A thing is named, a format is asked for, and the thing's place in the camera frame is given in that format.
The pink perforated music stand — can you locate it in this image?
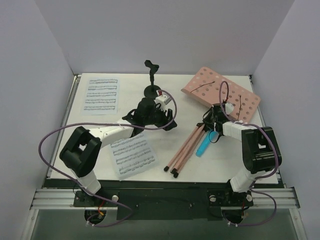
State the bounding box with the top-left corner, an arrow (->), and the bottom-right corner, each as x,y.
163,65 -> 262,178

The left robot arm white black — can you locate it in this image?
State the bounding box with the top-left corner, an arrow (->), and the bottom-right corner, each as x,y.
59,94 -> 178,206

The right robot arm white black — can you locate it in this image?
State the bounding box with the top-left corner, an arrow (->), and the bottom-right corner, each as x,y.
203,104 -> 282,205

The blue toy microphone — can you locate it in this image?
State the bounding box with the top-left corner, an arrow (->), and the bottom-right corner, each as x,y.
195,130 -> 212,157

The black microphone desk stand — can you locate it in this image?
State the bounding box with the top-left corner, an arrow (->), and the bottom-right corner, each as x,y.
143,60 -> 161,100

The near sheet music page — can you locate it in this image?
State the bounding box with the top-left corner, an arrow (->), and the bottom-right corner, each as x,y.
108,133 -> 159,181

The sheet music page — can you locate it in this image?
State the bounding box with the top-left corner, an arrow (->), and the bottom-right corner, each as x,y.
81,77 -> 120,116
108,133 -> 159,181

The far sheet music page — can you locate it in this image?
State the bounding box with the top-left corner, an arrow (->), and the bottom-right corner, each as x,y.
81,77 -> 120,116

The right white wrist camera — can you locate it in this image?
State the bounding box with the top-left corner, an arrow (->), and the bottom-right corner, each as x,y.
222,102 -> 235,116

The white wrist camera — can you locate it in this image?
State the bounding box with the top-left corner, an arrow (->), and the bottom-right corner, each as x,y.
154,90 -> 172,112
222,102 -> 235,116

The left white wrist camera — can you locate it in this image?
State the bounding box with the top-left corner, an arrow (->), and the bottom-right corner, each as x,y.
154,90 -> 172,112

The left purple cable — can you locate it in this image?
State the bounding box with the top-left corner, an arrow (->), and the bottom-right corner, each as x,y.
39,89 -> 178,228

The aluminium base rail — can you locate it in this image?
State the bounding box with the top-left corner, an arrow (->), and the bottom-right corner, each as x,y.
30,188 -> 300,210

